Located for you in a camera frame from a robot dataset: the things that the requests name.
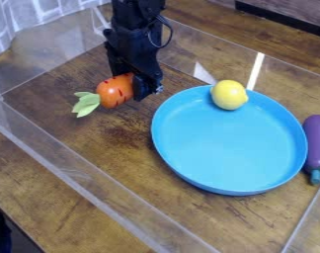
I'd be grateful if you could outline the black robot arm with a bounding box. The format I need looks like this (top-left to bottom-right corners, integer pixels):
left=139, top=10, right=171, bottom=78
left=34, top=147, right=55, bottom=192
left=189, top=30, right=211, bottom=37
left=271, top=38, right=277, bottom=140
left=103, top=0, right=168, bottom=101

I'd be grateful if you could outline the blue round tray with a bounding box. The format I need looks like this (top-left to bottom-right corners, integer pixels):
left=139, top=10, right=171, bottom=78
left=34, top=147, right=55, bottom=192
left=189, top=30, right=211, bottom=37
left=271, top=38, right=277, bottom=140
left=151, top=86, right=307, bottom=196

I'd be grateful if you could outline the orange toy carrot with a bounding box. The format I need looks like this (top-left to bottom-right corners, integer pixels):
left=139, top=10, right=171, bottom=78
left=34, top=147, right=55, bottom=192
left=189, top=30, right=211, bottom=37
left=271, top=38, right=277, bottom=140
left=71, top=73, right=134, bottom=118

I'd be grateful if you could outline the purple toy eggplant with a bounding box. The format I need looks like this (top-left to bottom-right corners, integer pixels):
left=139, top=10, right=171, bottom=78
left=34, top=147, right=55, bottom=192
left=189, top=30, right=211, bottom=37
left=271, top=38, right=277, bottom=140
left=302, top=115, right=320, bottom=185

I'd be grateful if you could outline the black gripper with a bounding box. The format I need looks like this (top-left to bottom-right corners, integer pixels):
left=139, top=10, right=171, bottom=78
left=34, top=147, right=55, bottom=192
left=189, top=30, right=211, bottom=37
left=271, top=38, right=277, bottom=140
left=103, top=21, right=162, bottom=102

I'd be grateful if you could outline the black cable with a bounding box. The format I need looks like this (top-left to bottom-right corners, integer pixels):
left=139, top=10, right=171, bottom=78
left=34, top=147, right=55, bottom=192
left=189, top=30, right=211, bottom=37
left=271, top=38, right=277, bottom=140
left=147, top=14, right=174, bottom=49

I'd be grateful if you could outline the yellow toy lemon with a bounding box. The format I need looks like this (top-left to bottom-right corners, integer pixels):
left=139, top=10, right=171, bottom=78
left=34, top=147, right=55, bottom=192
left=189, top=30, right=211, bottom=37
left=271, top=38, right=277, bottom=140
left=210, top=80, right=249, bottom=111

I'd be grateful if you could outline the white patterned curtain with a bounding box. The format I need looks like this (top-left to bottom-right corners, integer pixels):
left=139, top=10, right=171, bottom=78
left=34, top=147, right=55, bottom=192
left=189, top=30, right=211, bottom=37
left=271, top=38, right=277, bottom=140
left=0, top=0, right=111, bottom=54

